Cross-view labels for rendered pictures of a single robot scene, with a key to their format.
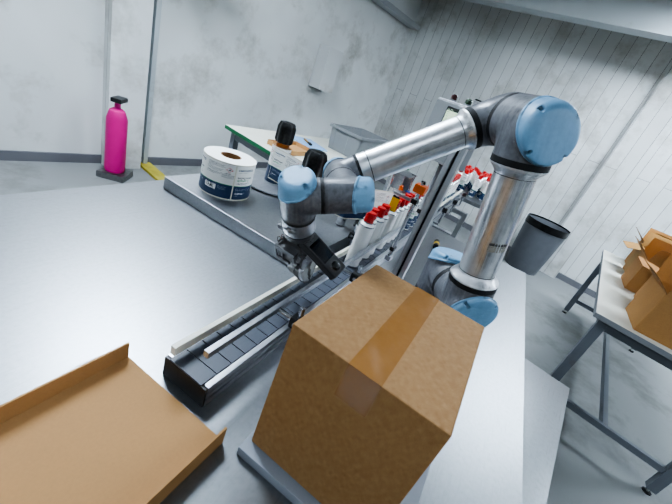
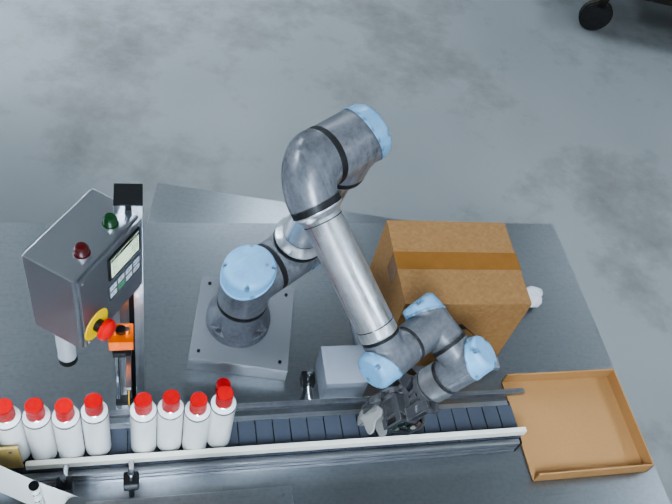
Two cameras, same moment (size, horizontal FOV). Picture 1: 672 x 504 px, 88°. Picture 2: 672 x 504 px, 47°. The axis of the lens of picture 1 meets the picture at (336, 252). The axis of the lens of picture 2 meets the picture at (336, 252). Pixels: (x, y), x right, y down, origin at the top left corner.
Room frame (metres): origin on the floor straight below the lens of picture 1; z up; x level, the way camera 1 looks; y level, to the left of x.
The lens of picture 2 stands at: (1.48, 0.55, 2.44)
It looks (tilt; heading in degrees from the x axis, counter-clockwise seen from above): 50 degrees down; 228
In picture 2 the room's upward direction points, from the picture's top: 17 degrees clockwise
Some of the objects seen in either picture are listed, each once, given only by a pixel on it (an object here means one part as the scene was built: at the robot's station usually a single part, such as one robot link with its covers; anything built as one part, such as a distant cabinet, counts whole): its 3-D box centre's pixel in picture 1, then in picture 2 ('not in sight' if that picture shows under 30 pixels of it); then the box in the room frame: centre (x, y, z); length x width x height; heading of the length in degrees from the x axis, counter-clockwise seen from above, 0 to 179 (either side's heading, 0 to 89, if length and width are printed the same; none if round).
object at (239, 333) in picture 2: not in sight; (240, 309); (0.93, -0.32, 0.93); 0.15 x 0.15 x 0.10
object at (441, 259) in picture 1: (445, 272); (248, 279); (0.92, -0.31, 1.05); 0.13 x 0.12 x 0.14; 16
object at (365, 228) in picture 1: (361, 239); (221, 416); (1.09, -0.06, 0.98); 0.05 x 0.05 x 0.20
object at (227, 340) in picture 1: (345, 263); (294, 404); (0.93, -0.04, 0.95); 1.07 x 0.01 x 0.01; 160
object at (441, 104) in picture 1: (450, 134); (88, 270); (1.29, -0.22, 1.38); 0.17 x 0.10 x 0.19; 35
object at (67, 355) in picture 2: (432, 188); (63, 329); (1.34, -0.25, 1.18); 0.04 x 0.04 x 0.21
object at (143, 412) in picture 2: (376, 229); (143, 423); (1.24, -0.11, 0.98); 0.05 x 0.05 x 0.20
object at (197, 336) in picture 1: (320, 265); (295, 446); (0.96, 0.03, 0.90); 1.07 x 0.01 x 0.02; 160
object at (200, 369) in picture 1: (362, 258); (156, 448); (1.22, -0.10, 0.86); 1.65 x 0.08 x 0.04; 160
